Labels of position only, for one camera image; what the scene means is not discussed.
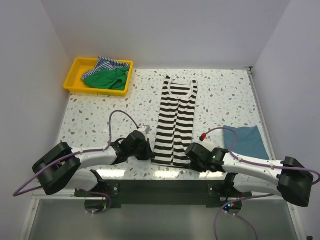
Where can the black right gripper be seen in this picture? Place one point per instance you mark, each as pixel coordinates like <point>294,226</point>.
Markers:
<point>193,167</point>

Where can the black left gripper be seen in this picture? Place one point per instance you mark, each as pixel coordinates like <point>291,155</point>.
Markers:
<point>148,154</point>

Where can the black white striped tank top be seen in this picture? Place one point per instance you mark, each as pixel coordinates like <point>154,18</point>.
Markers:
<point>175,123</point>

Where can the blue ribbed tank top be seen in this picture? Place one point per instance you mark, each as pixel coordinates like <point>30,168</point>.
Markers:
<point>249,142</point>

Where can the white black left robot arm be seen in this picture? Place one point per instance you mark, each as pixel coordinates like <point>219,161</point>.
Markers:
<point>65,166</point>

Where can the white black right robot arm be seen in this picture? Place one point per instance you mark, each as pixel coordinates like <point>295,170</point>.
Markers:
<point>285,178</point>

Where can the blue white striped tank top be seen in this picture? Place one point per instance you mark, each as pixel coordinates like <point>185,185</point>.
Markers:
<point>105,63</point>

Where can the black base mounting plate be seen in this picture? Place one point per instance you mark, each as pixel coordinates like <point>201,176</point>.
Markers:
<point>209,193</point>

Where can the green garment in tray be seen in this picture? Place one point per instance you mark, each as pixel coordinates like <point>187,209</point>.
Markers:
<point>107,79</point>

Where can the yellow plastic tray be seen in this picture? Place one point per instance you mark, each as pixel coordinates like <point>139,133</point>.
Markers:
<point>74,84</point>

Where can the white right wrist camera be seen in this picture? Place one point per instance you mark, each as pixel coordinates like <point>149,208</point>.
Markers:
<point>206,143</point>

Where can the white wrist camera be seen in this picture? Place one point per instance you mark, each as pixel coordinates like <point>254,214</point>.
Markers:
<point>145,129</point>
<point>206,143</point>

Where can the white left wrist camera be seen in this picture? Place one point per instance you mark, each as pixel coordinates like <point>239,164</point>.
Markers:
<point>145,129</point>

